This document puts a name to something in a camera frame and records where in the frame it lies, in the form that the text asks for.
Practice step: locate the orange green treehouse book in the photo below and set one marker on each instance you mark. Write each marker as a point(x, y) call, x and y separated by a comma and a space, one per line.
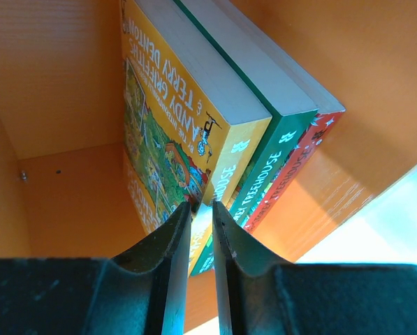
point(191, 124)

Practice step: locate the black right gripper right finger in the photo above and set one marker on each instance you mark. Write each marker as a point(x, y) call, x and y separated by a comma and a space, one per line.
point(259, 292)

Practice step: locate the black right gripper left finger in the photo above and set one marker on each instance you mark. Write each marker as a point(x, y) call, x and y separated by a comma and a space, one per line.
point(140, 291)

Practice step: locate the red treehouse book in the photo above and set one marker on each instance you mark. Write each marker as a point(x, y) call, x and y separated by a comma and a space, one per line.
point(330, 111)

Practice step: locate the orange wooden shelf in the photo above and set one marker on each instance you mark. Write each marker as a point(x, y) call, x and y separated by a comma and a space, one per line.
point(62, 192)

